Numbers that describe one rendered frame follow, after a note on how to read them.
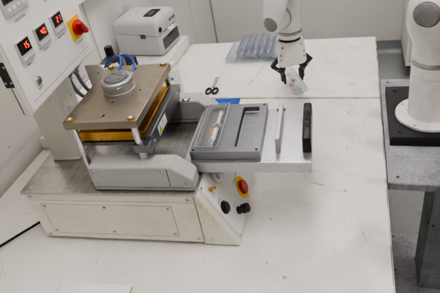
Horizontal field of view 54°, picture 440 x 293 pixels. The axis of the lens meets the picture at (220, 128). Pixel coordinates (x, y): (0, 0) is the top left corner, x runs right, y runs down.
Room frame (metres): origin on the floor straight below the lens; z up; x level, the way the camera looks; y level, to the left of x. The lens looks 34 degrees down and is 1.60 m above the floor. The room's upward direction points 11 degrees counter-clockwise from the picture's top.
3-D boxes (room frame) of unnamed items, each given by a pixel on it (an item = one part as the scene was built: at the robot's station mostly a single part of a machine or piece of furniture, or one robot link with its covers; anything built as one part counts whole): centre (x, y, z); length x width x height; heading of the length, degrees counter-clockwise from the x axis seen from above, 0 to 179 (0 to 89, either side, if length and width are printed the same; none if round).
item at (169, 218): (0.97, 0.21, 0.84); 0.53 x 0.37 x 0.17; 73
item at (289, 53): (1.36, -0.29, 0.93); 0.10 x 0.08 x 0.11; 94
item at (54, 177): (0.96, 0.26, 0.93); 0.46 x 0.35 x 0.01; 73
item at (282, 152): (0.86, -0.07, 0.97); 0.30 x 0.22 x 0.08; 73
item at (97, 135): (0.96, 0.22, 1.07); 0.22 x 0.17 x 0.10; 163
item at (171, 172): (0.80, 0.20, 0.96); 0.25 x 0.05 x 0.07; 73
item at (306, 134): (0.82, -0.20, 0.99); 0.15 x 0.02 x 0.04; 163
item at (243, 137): (0.88, -0.03, 0.98); 0.20 x 0.17 x 0.03; 163
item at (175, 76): (1.52, 0.14, 0.82); 0.05 x 0.05 x 0.14
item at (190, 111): (1.06, 0.11, 0.96); 0.26 x 0.05 x 0.07; 73
